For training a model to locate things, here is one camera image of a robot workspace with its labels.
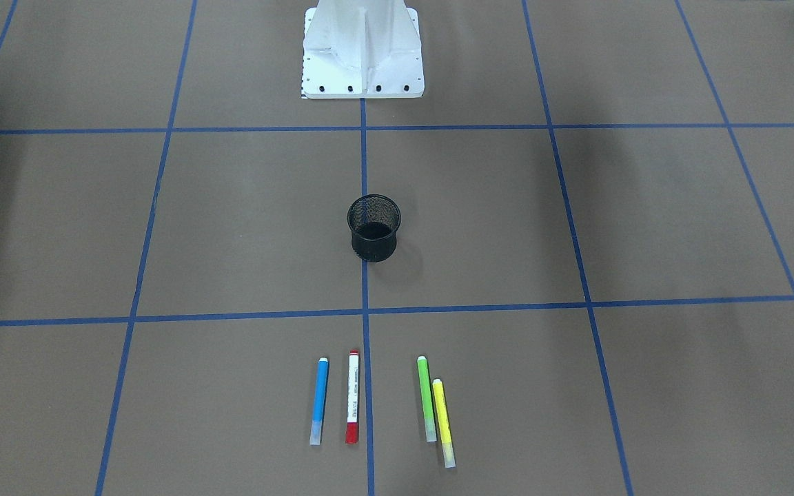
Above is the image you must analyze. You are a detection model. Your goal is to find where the green highlighter pen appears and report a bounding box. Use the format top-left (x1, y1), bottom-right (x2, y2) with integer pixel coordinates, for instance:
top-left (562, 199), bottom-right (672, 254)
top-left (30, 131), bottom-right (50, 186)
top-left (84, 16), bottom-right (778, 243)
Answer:
top-left (416, 355), bottom-right (437, 443)

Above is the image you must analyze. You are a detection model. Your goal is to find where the red marker pen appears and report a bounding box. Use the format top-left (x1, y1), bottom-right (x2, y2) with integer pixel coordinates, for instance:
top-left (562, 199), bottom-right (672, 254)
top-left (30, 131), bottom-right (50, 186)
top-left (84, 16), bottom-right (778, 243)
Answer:
top-left (345, 349), bottom-right (360, 444)

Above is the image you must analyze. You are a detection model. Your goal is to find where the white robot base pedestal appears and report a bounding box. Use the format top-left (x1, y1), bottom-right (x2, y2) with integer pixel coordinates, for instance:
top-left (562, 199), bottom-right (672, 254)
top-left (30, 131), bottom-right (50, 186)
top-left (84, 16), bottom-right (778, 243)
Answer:
top-left (301, 1), bottom-right (425, 100)

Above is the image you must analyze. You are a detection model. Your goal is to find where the blue marker pen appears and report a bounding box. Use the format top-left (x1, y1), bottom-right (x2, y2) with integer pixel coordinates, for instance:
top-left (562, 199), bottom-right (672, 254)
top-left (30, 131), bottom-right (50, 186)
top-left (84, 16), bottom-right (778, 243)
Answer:
top-left (309, 357), bottom-right (329, 446)

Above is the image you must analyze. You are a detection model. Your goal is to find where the yellow highlighter pen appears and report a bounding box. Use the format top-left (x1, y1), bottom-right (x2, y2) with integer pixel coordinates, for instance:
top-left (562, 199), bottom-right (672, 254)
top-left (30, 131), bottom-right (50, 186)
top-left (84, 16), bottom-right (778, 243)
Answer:
top-left (432, 379), bottom-right (456, 470)

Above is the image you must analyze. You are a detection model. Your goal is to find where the black mesh pen cup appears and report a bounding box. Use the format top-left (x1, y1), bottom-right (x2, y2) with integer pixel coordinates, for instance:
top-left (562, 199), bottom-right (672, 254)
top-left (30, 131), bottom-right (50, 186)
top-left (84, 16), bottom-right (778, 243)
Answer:
top-left (347, 194), bottom-right (401, 263)

